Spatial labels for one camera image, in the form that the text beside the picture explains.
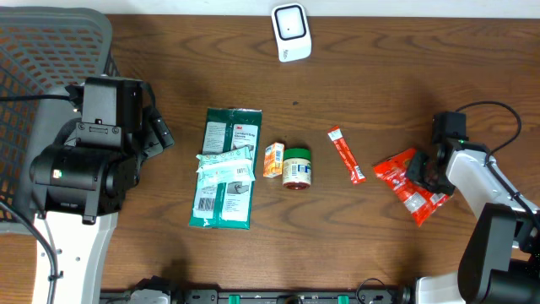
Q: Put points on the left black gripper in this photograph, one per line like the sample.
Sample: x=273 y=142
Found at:
x=153 y=130

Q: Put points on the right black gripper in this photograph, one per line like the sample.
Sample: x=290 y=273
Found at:
x=446 y=187

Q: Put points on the red snack bag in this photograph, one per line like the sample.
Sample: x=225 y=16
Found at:
x=420 y=202

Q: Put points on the red instant coffee stick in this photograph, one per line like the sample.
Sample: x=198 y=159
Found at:
x=339 y=142

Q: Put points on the green 3M gloves package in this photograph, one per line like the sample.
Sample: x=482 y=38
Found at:
x=227 y=205

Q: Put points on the green lid jar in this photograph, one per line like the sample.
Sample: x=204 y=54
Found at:
x=296 y=169

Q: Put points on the orange snack packet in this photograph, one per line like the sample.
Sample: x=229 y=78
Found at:
x=273 y=160

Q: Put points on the pale green wipes pack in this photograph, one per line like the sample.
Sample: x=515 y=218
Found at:
x=232 y=166

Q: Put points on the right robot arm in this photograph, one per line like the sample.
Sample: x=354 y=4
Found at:
x=501 y=261

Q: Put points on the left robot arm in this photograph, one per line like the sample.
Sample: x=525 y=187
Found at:
x=87 y=150

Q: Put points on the white barcode scanner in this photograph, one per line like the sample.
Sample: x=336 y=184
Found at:
x=292 y=32

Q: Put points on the grey plastic mesh basket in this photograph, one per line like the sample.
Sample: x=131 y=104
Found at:
x=42 y=50

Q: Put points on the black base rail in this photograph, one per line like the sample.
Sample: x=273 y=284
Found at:
x=273 y=297

